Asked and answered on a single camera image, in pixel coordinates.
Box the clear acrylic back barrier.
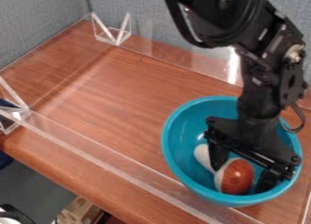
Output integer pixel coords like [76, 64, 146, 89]
[88, 11, 311, 111]

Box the clear acrylic left bracket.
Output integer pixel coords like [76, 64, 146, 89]
[0, 76, 30, 135]

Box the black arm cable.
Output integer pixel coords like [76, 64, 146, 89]
[278, 103, 306, 135]

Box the black white object bottom left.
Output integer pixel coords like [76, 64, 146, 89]
[0, 204, 35, 224]

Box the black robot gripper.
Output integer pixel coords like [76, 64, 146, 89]
[205, 117, 302, 193]

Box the light wooden block below table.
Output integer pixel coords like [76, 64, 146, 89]
[52, 197, 111, 224]

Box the clear acrylic front barrier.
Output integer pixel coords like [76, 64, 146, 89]
[3, 110, 263, 224]

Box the clear acrylic barrier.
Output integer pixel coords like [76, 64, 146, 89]
[88, 11, 311, 111]
[3, 110, 263, 224]

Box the toy mushroom brown cap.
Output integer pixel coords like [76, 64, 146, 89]
[194, 143, 257, 196]

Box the blue plastic bowl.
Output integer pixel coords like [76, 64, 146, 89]
[161, 96, 303, 207]

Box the dark blue object at edge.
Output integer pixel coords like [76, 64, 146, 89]
[0, 98, 18, 170]

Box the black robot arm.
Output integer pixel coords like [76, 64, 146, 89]
[166, 0, 307, 193]

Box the clear acrylic corner bracket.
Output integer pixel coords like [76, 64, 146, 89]
[90, 13, 131, 46]

